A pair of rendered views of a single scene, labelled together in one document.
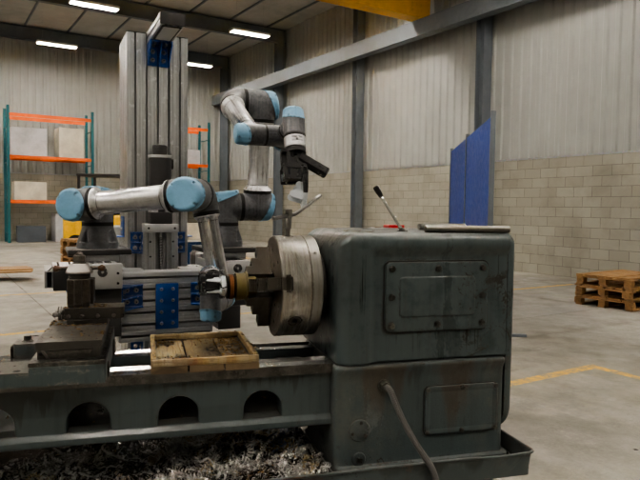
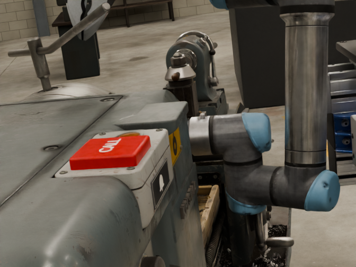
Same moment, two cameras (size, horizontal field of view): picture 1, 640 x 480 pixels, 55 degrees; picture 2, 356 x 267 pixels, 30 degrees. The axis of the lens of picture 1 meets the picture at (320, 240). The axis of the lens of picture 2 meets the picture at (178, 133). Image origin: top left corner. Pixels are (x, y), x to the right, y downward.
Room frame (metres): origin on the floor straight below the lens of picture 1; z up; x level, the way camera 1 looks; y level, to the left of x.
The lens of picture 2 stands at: (2.61, -0.75, 1.43)
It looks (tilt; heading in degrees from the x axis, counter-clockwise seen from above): 15 degrees down; 118
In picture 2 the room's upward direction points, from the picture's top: 7 degrees counter-clockwise
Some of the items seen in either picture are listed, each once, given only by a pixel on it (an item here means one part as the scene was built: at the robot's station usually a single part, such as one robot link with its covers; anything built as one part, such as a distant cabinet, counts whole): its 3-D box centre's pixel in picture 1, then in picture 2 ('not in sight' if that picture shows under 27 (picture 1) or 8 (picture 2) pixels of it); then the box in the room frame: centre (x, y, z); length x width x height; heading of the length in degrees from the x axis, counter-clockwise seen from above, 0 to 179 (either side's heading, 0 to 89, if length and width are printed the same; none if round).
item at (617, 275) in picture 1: (625, 289); not in sight; (8.85, -4.38, 0.22); 1.25 x 0.86 x 0.44; 125
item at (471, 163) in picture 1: (465, 220); not in sight; (8.51, -1.99, 1.18); 4.12 x 0.80 x 2.35; 174
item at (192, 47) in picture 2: not in sight; (190, 78); (1.63, 1.26, 1.01); 0.30 x 0.20 x 0.29; 106
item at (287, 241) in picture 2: not in sight; (278, 242); (2.09, 0.71, 0.69); 0.08 x 0.03 x 0.03; 16
